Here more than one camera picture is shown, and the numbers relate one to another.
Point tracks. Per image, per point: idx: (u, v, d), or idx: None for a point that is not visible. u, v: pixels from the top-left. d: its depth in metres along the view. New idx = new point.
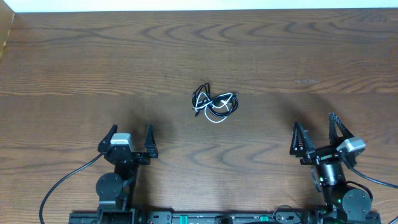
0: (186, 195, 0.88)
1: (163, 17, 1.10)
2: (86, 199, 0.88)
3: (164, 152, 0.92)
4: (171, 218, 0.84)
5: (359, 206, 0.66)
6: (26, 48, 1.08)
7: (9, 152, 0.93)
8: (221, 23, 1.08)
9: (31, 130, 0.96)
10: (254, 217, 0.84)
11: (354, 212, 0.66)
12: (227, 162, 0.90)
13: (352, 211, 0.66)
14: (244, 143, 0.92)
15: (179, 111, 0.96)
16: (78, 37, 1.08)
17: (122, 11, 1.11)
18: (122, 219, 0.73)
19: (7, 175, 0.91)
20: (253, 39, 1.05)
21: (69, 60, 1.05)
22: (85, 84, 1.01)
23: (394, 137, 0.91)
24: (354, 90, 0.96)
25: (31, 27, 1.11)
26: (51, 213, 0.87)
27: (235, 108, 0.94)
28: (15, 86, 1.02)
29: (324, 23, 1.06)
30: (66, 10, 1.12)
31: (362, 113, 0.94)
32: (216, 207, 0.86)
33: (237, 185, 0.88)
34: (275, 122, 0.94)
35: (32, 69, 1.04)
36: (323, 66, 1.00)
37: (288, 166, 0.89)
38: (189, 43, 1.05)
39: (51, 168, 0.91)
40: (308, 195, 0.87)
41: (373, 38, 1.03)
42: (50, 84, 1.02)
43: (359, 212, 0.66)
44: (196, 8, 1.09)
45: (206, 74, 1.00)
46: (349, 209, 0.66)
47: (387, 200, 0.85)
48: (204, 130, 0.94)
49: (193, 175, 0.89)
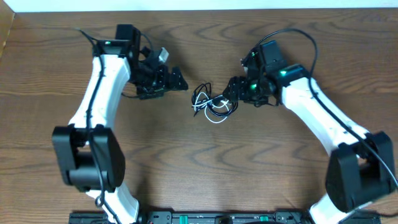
0: (186, 195, 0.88)
1: (163, 17, 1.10)
2: (86, 199, 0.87)
3: (163, 152, 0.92)
4: (171, 218, 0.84)
5: (276, 53, 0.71)
6: (26, 48, 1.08)
7: (9, 152, 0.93)
8: (221, 23, 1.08)
9: (31, 130, 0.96)
10: (254, 217, 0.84)
11: (275, 55, 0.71)
12: (226, 162, 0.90)
13: (275, 55, 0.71)
14: (244, 143, 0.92)
15: (179, 111, 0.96)
16: (78, 36, 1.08)
17: (122, 11, 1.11)
18: (115, 47, 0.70)
19: (7, 175, 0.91)
20: (253, 39, 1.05)
21: (68, 60, 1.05)
22: (85, 84, 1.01)
23: (395, 137, 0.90)
24: (355, 90, 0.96)
25: (32, 27, 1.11)
26: (51, 213, 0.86)
27: (235, 108, 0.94)
28: (15, 86, 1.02)
29: (324, 23, 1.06)
30: (66, 9, 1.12)
31: (362, 112, 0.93)
32: (216, 207, 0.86)
33: (237, 185, 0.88)
34: (275, 123, 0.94)
35: (32, 69, 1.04)
36: (324, 65, 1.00)
37: (288, 166, 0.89)
38: (189, 43, 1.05)
39: (51, 168, 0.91)
40: (308, 195, 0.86)
41: (373, 38, 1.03)
42: (50, 84, 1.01)
43: (273, 51, 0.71)
44: (196, 8, 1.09)
45: (205, 74, 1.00)
46: (269, 51, 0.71)
47: (388, 200, 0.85)
48: (204, 130, 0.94)
49: (193, 175, 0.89)
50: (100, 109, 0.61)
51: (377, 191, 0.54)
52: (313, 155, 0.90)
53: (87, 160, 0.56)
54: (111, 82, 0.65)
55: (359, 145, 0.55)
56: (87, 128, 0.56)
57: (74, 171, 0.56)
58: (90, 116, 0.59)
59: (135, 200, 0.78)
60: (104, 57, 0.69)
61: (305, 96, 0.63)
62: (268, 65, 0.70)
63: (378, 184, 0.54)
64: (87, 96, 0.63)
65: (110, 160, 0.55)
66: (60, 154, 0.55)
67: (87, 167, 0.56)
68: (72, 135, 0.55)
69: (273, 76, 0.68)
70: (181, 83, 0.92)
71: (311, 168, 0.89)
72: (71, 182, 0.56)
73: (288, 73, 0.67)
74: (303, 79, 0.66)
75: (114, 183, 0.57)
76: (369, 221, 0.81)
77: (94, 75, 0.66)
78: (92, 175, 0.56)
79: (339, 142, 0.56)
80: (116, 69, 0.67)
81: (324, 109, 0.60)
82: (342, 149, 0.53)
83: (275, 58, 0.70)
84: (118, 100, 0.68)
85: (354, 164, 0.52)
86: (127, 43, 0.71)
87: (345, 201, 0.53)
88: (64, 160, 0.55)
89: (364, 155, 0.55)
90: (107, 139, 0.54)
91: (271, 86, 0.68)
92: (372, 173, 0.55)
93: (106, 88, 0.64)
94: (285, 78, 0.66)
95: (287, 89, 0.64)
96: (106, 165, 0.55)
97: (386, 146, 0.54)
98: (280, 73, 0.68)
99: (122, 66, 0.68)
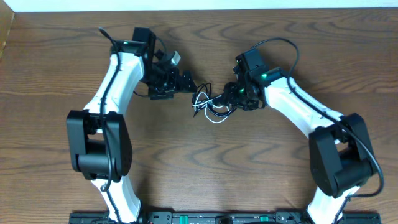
0: (186, 195, 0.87)
1: (163, 17, 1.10)
2: (86, 199, 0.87)
3: (163, 152, 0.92)
4: (171, 218, 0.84)
5: (257, 58, 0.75)
6: (26, 48, 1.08)
7: (9, 152, 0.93)
8: (221, 23, 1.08)
9: (31, 130, 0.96)
10: (254, 217, 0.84)
11: (257, 60, 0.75)
12: (227, 162, 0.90)
13: (255, 60, 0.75)
14: (244, 143, 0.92)
15: (180, 111, 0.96)
16: (78, 36, 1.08)
17: (122, 11, 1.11)
18: (132, 47, 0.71)
19: (7, 176, 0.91)
20: (253, 39, 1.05)
21: (68, 60, 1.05)
22: (85, 84, 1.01)
23: (395, 137, 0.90)
24: (354, 90, 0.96)
25: (31, 27, 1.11)
26: (51, 213, 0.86)
27: (235, 108, 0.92)
28: (15, 86, 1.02)
29: (324, 23, 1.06)
30: (66, 9, 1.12)
31: (362, 112, 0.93)
32: (216, 207, 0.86)
33: (237, 185, 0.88)
34: (275, 123, 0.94)
35: (32, 69, 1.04)
36: (324, 65, 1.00)
37: (288, 166, 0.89)
38: (189, 43, 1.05)
39: (51, 168, 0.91)
40: (308, 195, 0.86)
41: (373, 38, 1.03)
42: (50, 84, 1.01)
43: (254, 56, 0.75)
44: (196, 8, 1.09)
45: (205, 74, 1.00)
46: (250, 58, 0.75)
47: (388, 200, 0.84)
48: (204, 130, 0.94)
49: (193, 175, 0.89)
50: (114, 98, 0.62)
51: (359, 173, 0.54)
52: None
53: (98, 147, 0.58)
54: (126, 76, 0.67)
55: (336, 129, 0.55)
56: (101, 115, 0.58)
57: (83, 156, 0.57)
58: (104, 104, 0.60)
59: (138, 198, 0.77)
60: (120, 55, 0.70)
61: (283, 93, 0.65)
62: (252, 71, 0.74)
63: (360, 165, 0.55)
64: (102, 86, 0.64)
65: (119, 147, 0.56)
66: (73, 137, 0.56)
67: (96, 153, 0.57)
68: (86, 121, 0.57)
69: (256, 80, 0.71)
70: (190, 85, 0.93)
71: None
72: (79, 168, 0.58)
73: (270, 76, 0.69)
74: (282, 79, 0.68)
75: (121, 172, 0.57)
76: (368, 221, 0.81)
77: (111, 70, 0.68)
78: (101, 162, 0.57)
79: (316, 126, 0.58)
80: (132, 66, 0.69)
81: (302, 101, 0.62)
82: (318, 132, 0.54)
83: (257, 64, 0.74)
84: (130, 95, 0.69)
85: (331, 146, 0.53)
86: (144, 44, 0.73)
87: (329, 185, 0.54)
88: (76, 144, 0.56)
89: (344, 139, 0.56)
90: (119, 124, 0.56)
91: (255, 89, 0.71)
92: (354, 155, 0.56)
93: (121, 81, 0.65)
94: (266, 81, 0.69)
95: (268, 89, 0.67)
96: (114, 153, 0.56)
97: (360, 126, 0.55)
98: (262, 77, 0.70)
99: (138, 64, 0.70)
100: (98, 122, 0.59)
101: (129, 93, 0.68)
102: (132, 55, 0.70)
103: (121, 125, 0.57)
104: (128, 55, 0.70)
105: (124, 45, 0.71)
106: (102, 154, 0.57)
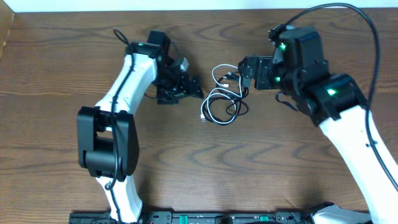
0: (186, 195, 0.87)
1: (163, 17, 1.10)
2: (86, 199, 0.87)
3: (164, 152, 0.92)
4: (171, 218, 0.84)
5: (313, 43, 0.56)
6: (26, 48, 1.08)
7: (9, 152, 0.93)
8: (221, 23, 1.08)
9: (31, 130, 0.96)
10: (254, 217, 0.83)
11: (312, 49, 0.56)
12: (227, 162, 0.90)
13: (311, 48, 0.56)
14: (244, 143, 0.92)
15: (180, 111, 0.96)
16: (78, 36, 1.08)
17: (122, 11, 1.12)
18: (147, 50, 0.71)
19: (7, 175, 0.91)
20: (253, 39, 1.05)
21: (69, 60, 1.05)
22: (85, 83, 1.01)
23: (394, 136, 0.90)
24: None
25: (32, 27, 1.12)
26: (50, 213, 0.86)
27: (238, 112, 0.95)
28: (15, 86, 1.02)
29: (324, 23, 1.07)
30: (66, 9, 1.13)
31: None
32: (216, 207, 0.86)
33: (237, 185, 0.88)
34: (275, 122, 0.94)
35: (33, 68, 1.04)
36: None
37: (288, 166, 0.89)
38: (189, 43, 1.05)
39: (51, 167, 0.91)
40: (307, 195, 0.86)
41: (371, 38, 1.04)
42: (50, 84, 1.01)
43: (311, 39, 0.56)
44: (196, 9, 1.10)
45: (206, 74, 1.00)
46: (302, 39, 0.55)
47: None
48: (204, 130, 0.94)
49: (193, 175, 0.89)
50: (125, 98, 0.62)
51: None
52: (313, 155, 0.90)
53: (106, 145, 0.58)
54: (138, 77, 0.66)
55: None
56: (112, 114, 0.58)
57: (90, 153, 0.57)
58: (116, 102, 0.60)
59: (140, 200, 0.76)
60: (135, 57, 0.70)
61: None
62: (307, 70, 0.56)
63: None
64: (115, 84, 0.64)
65: (127, 146, 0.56)
66: (81, 134, 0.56)
67: (103, 150, 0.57)
68: (97, 119, 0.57)
69: (313, 93, 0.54)
70: (199, 89, 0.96)
71: (311, 168, 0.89)
72: (86, 164, 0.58)
73: (341, 93, 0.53)
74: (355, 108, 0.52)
75: (127, 172, 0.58)
76: None
77: (124, 70, 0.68)
78: (107, 159, 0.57)
79: None
80: (145, 67, 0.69)
81: None
82: None
83: (316, 59, 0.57)
84: (140, 97, 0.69)
85: None
86: (158, 48, 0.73)
87: None
88: (84, 141, 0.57)
89: None
90: (128, 124, 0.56)
91: (309, 105, 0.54)
92: None
93: (134, 81, 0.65)
94: (333, 101, 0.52)
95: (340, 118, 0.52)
96: (122, 152, 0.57)
97: None
98: (328, 93, 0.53)
99: (151, 66, 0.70)
100: (109, 120, 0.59)
101: (139, 94, 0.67)
102: (145, 57, 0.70)
103: (130, 125, 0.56)
104: (143, 56, 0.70)
105: (139, 47, 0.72)
106: (109, 152, 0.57)
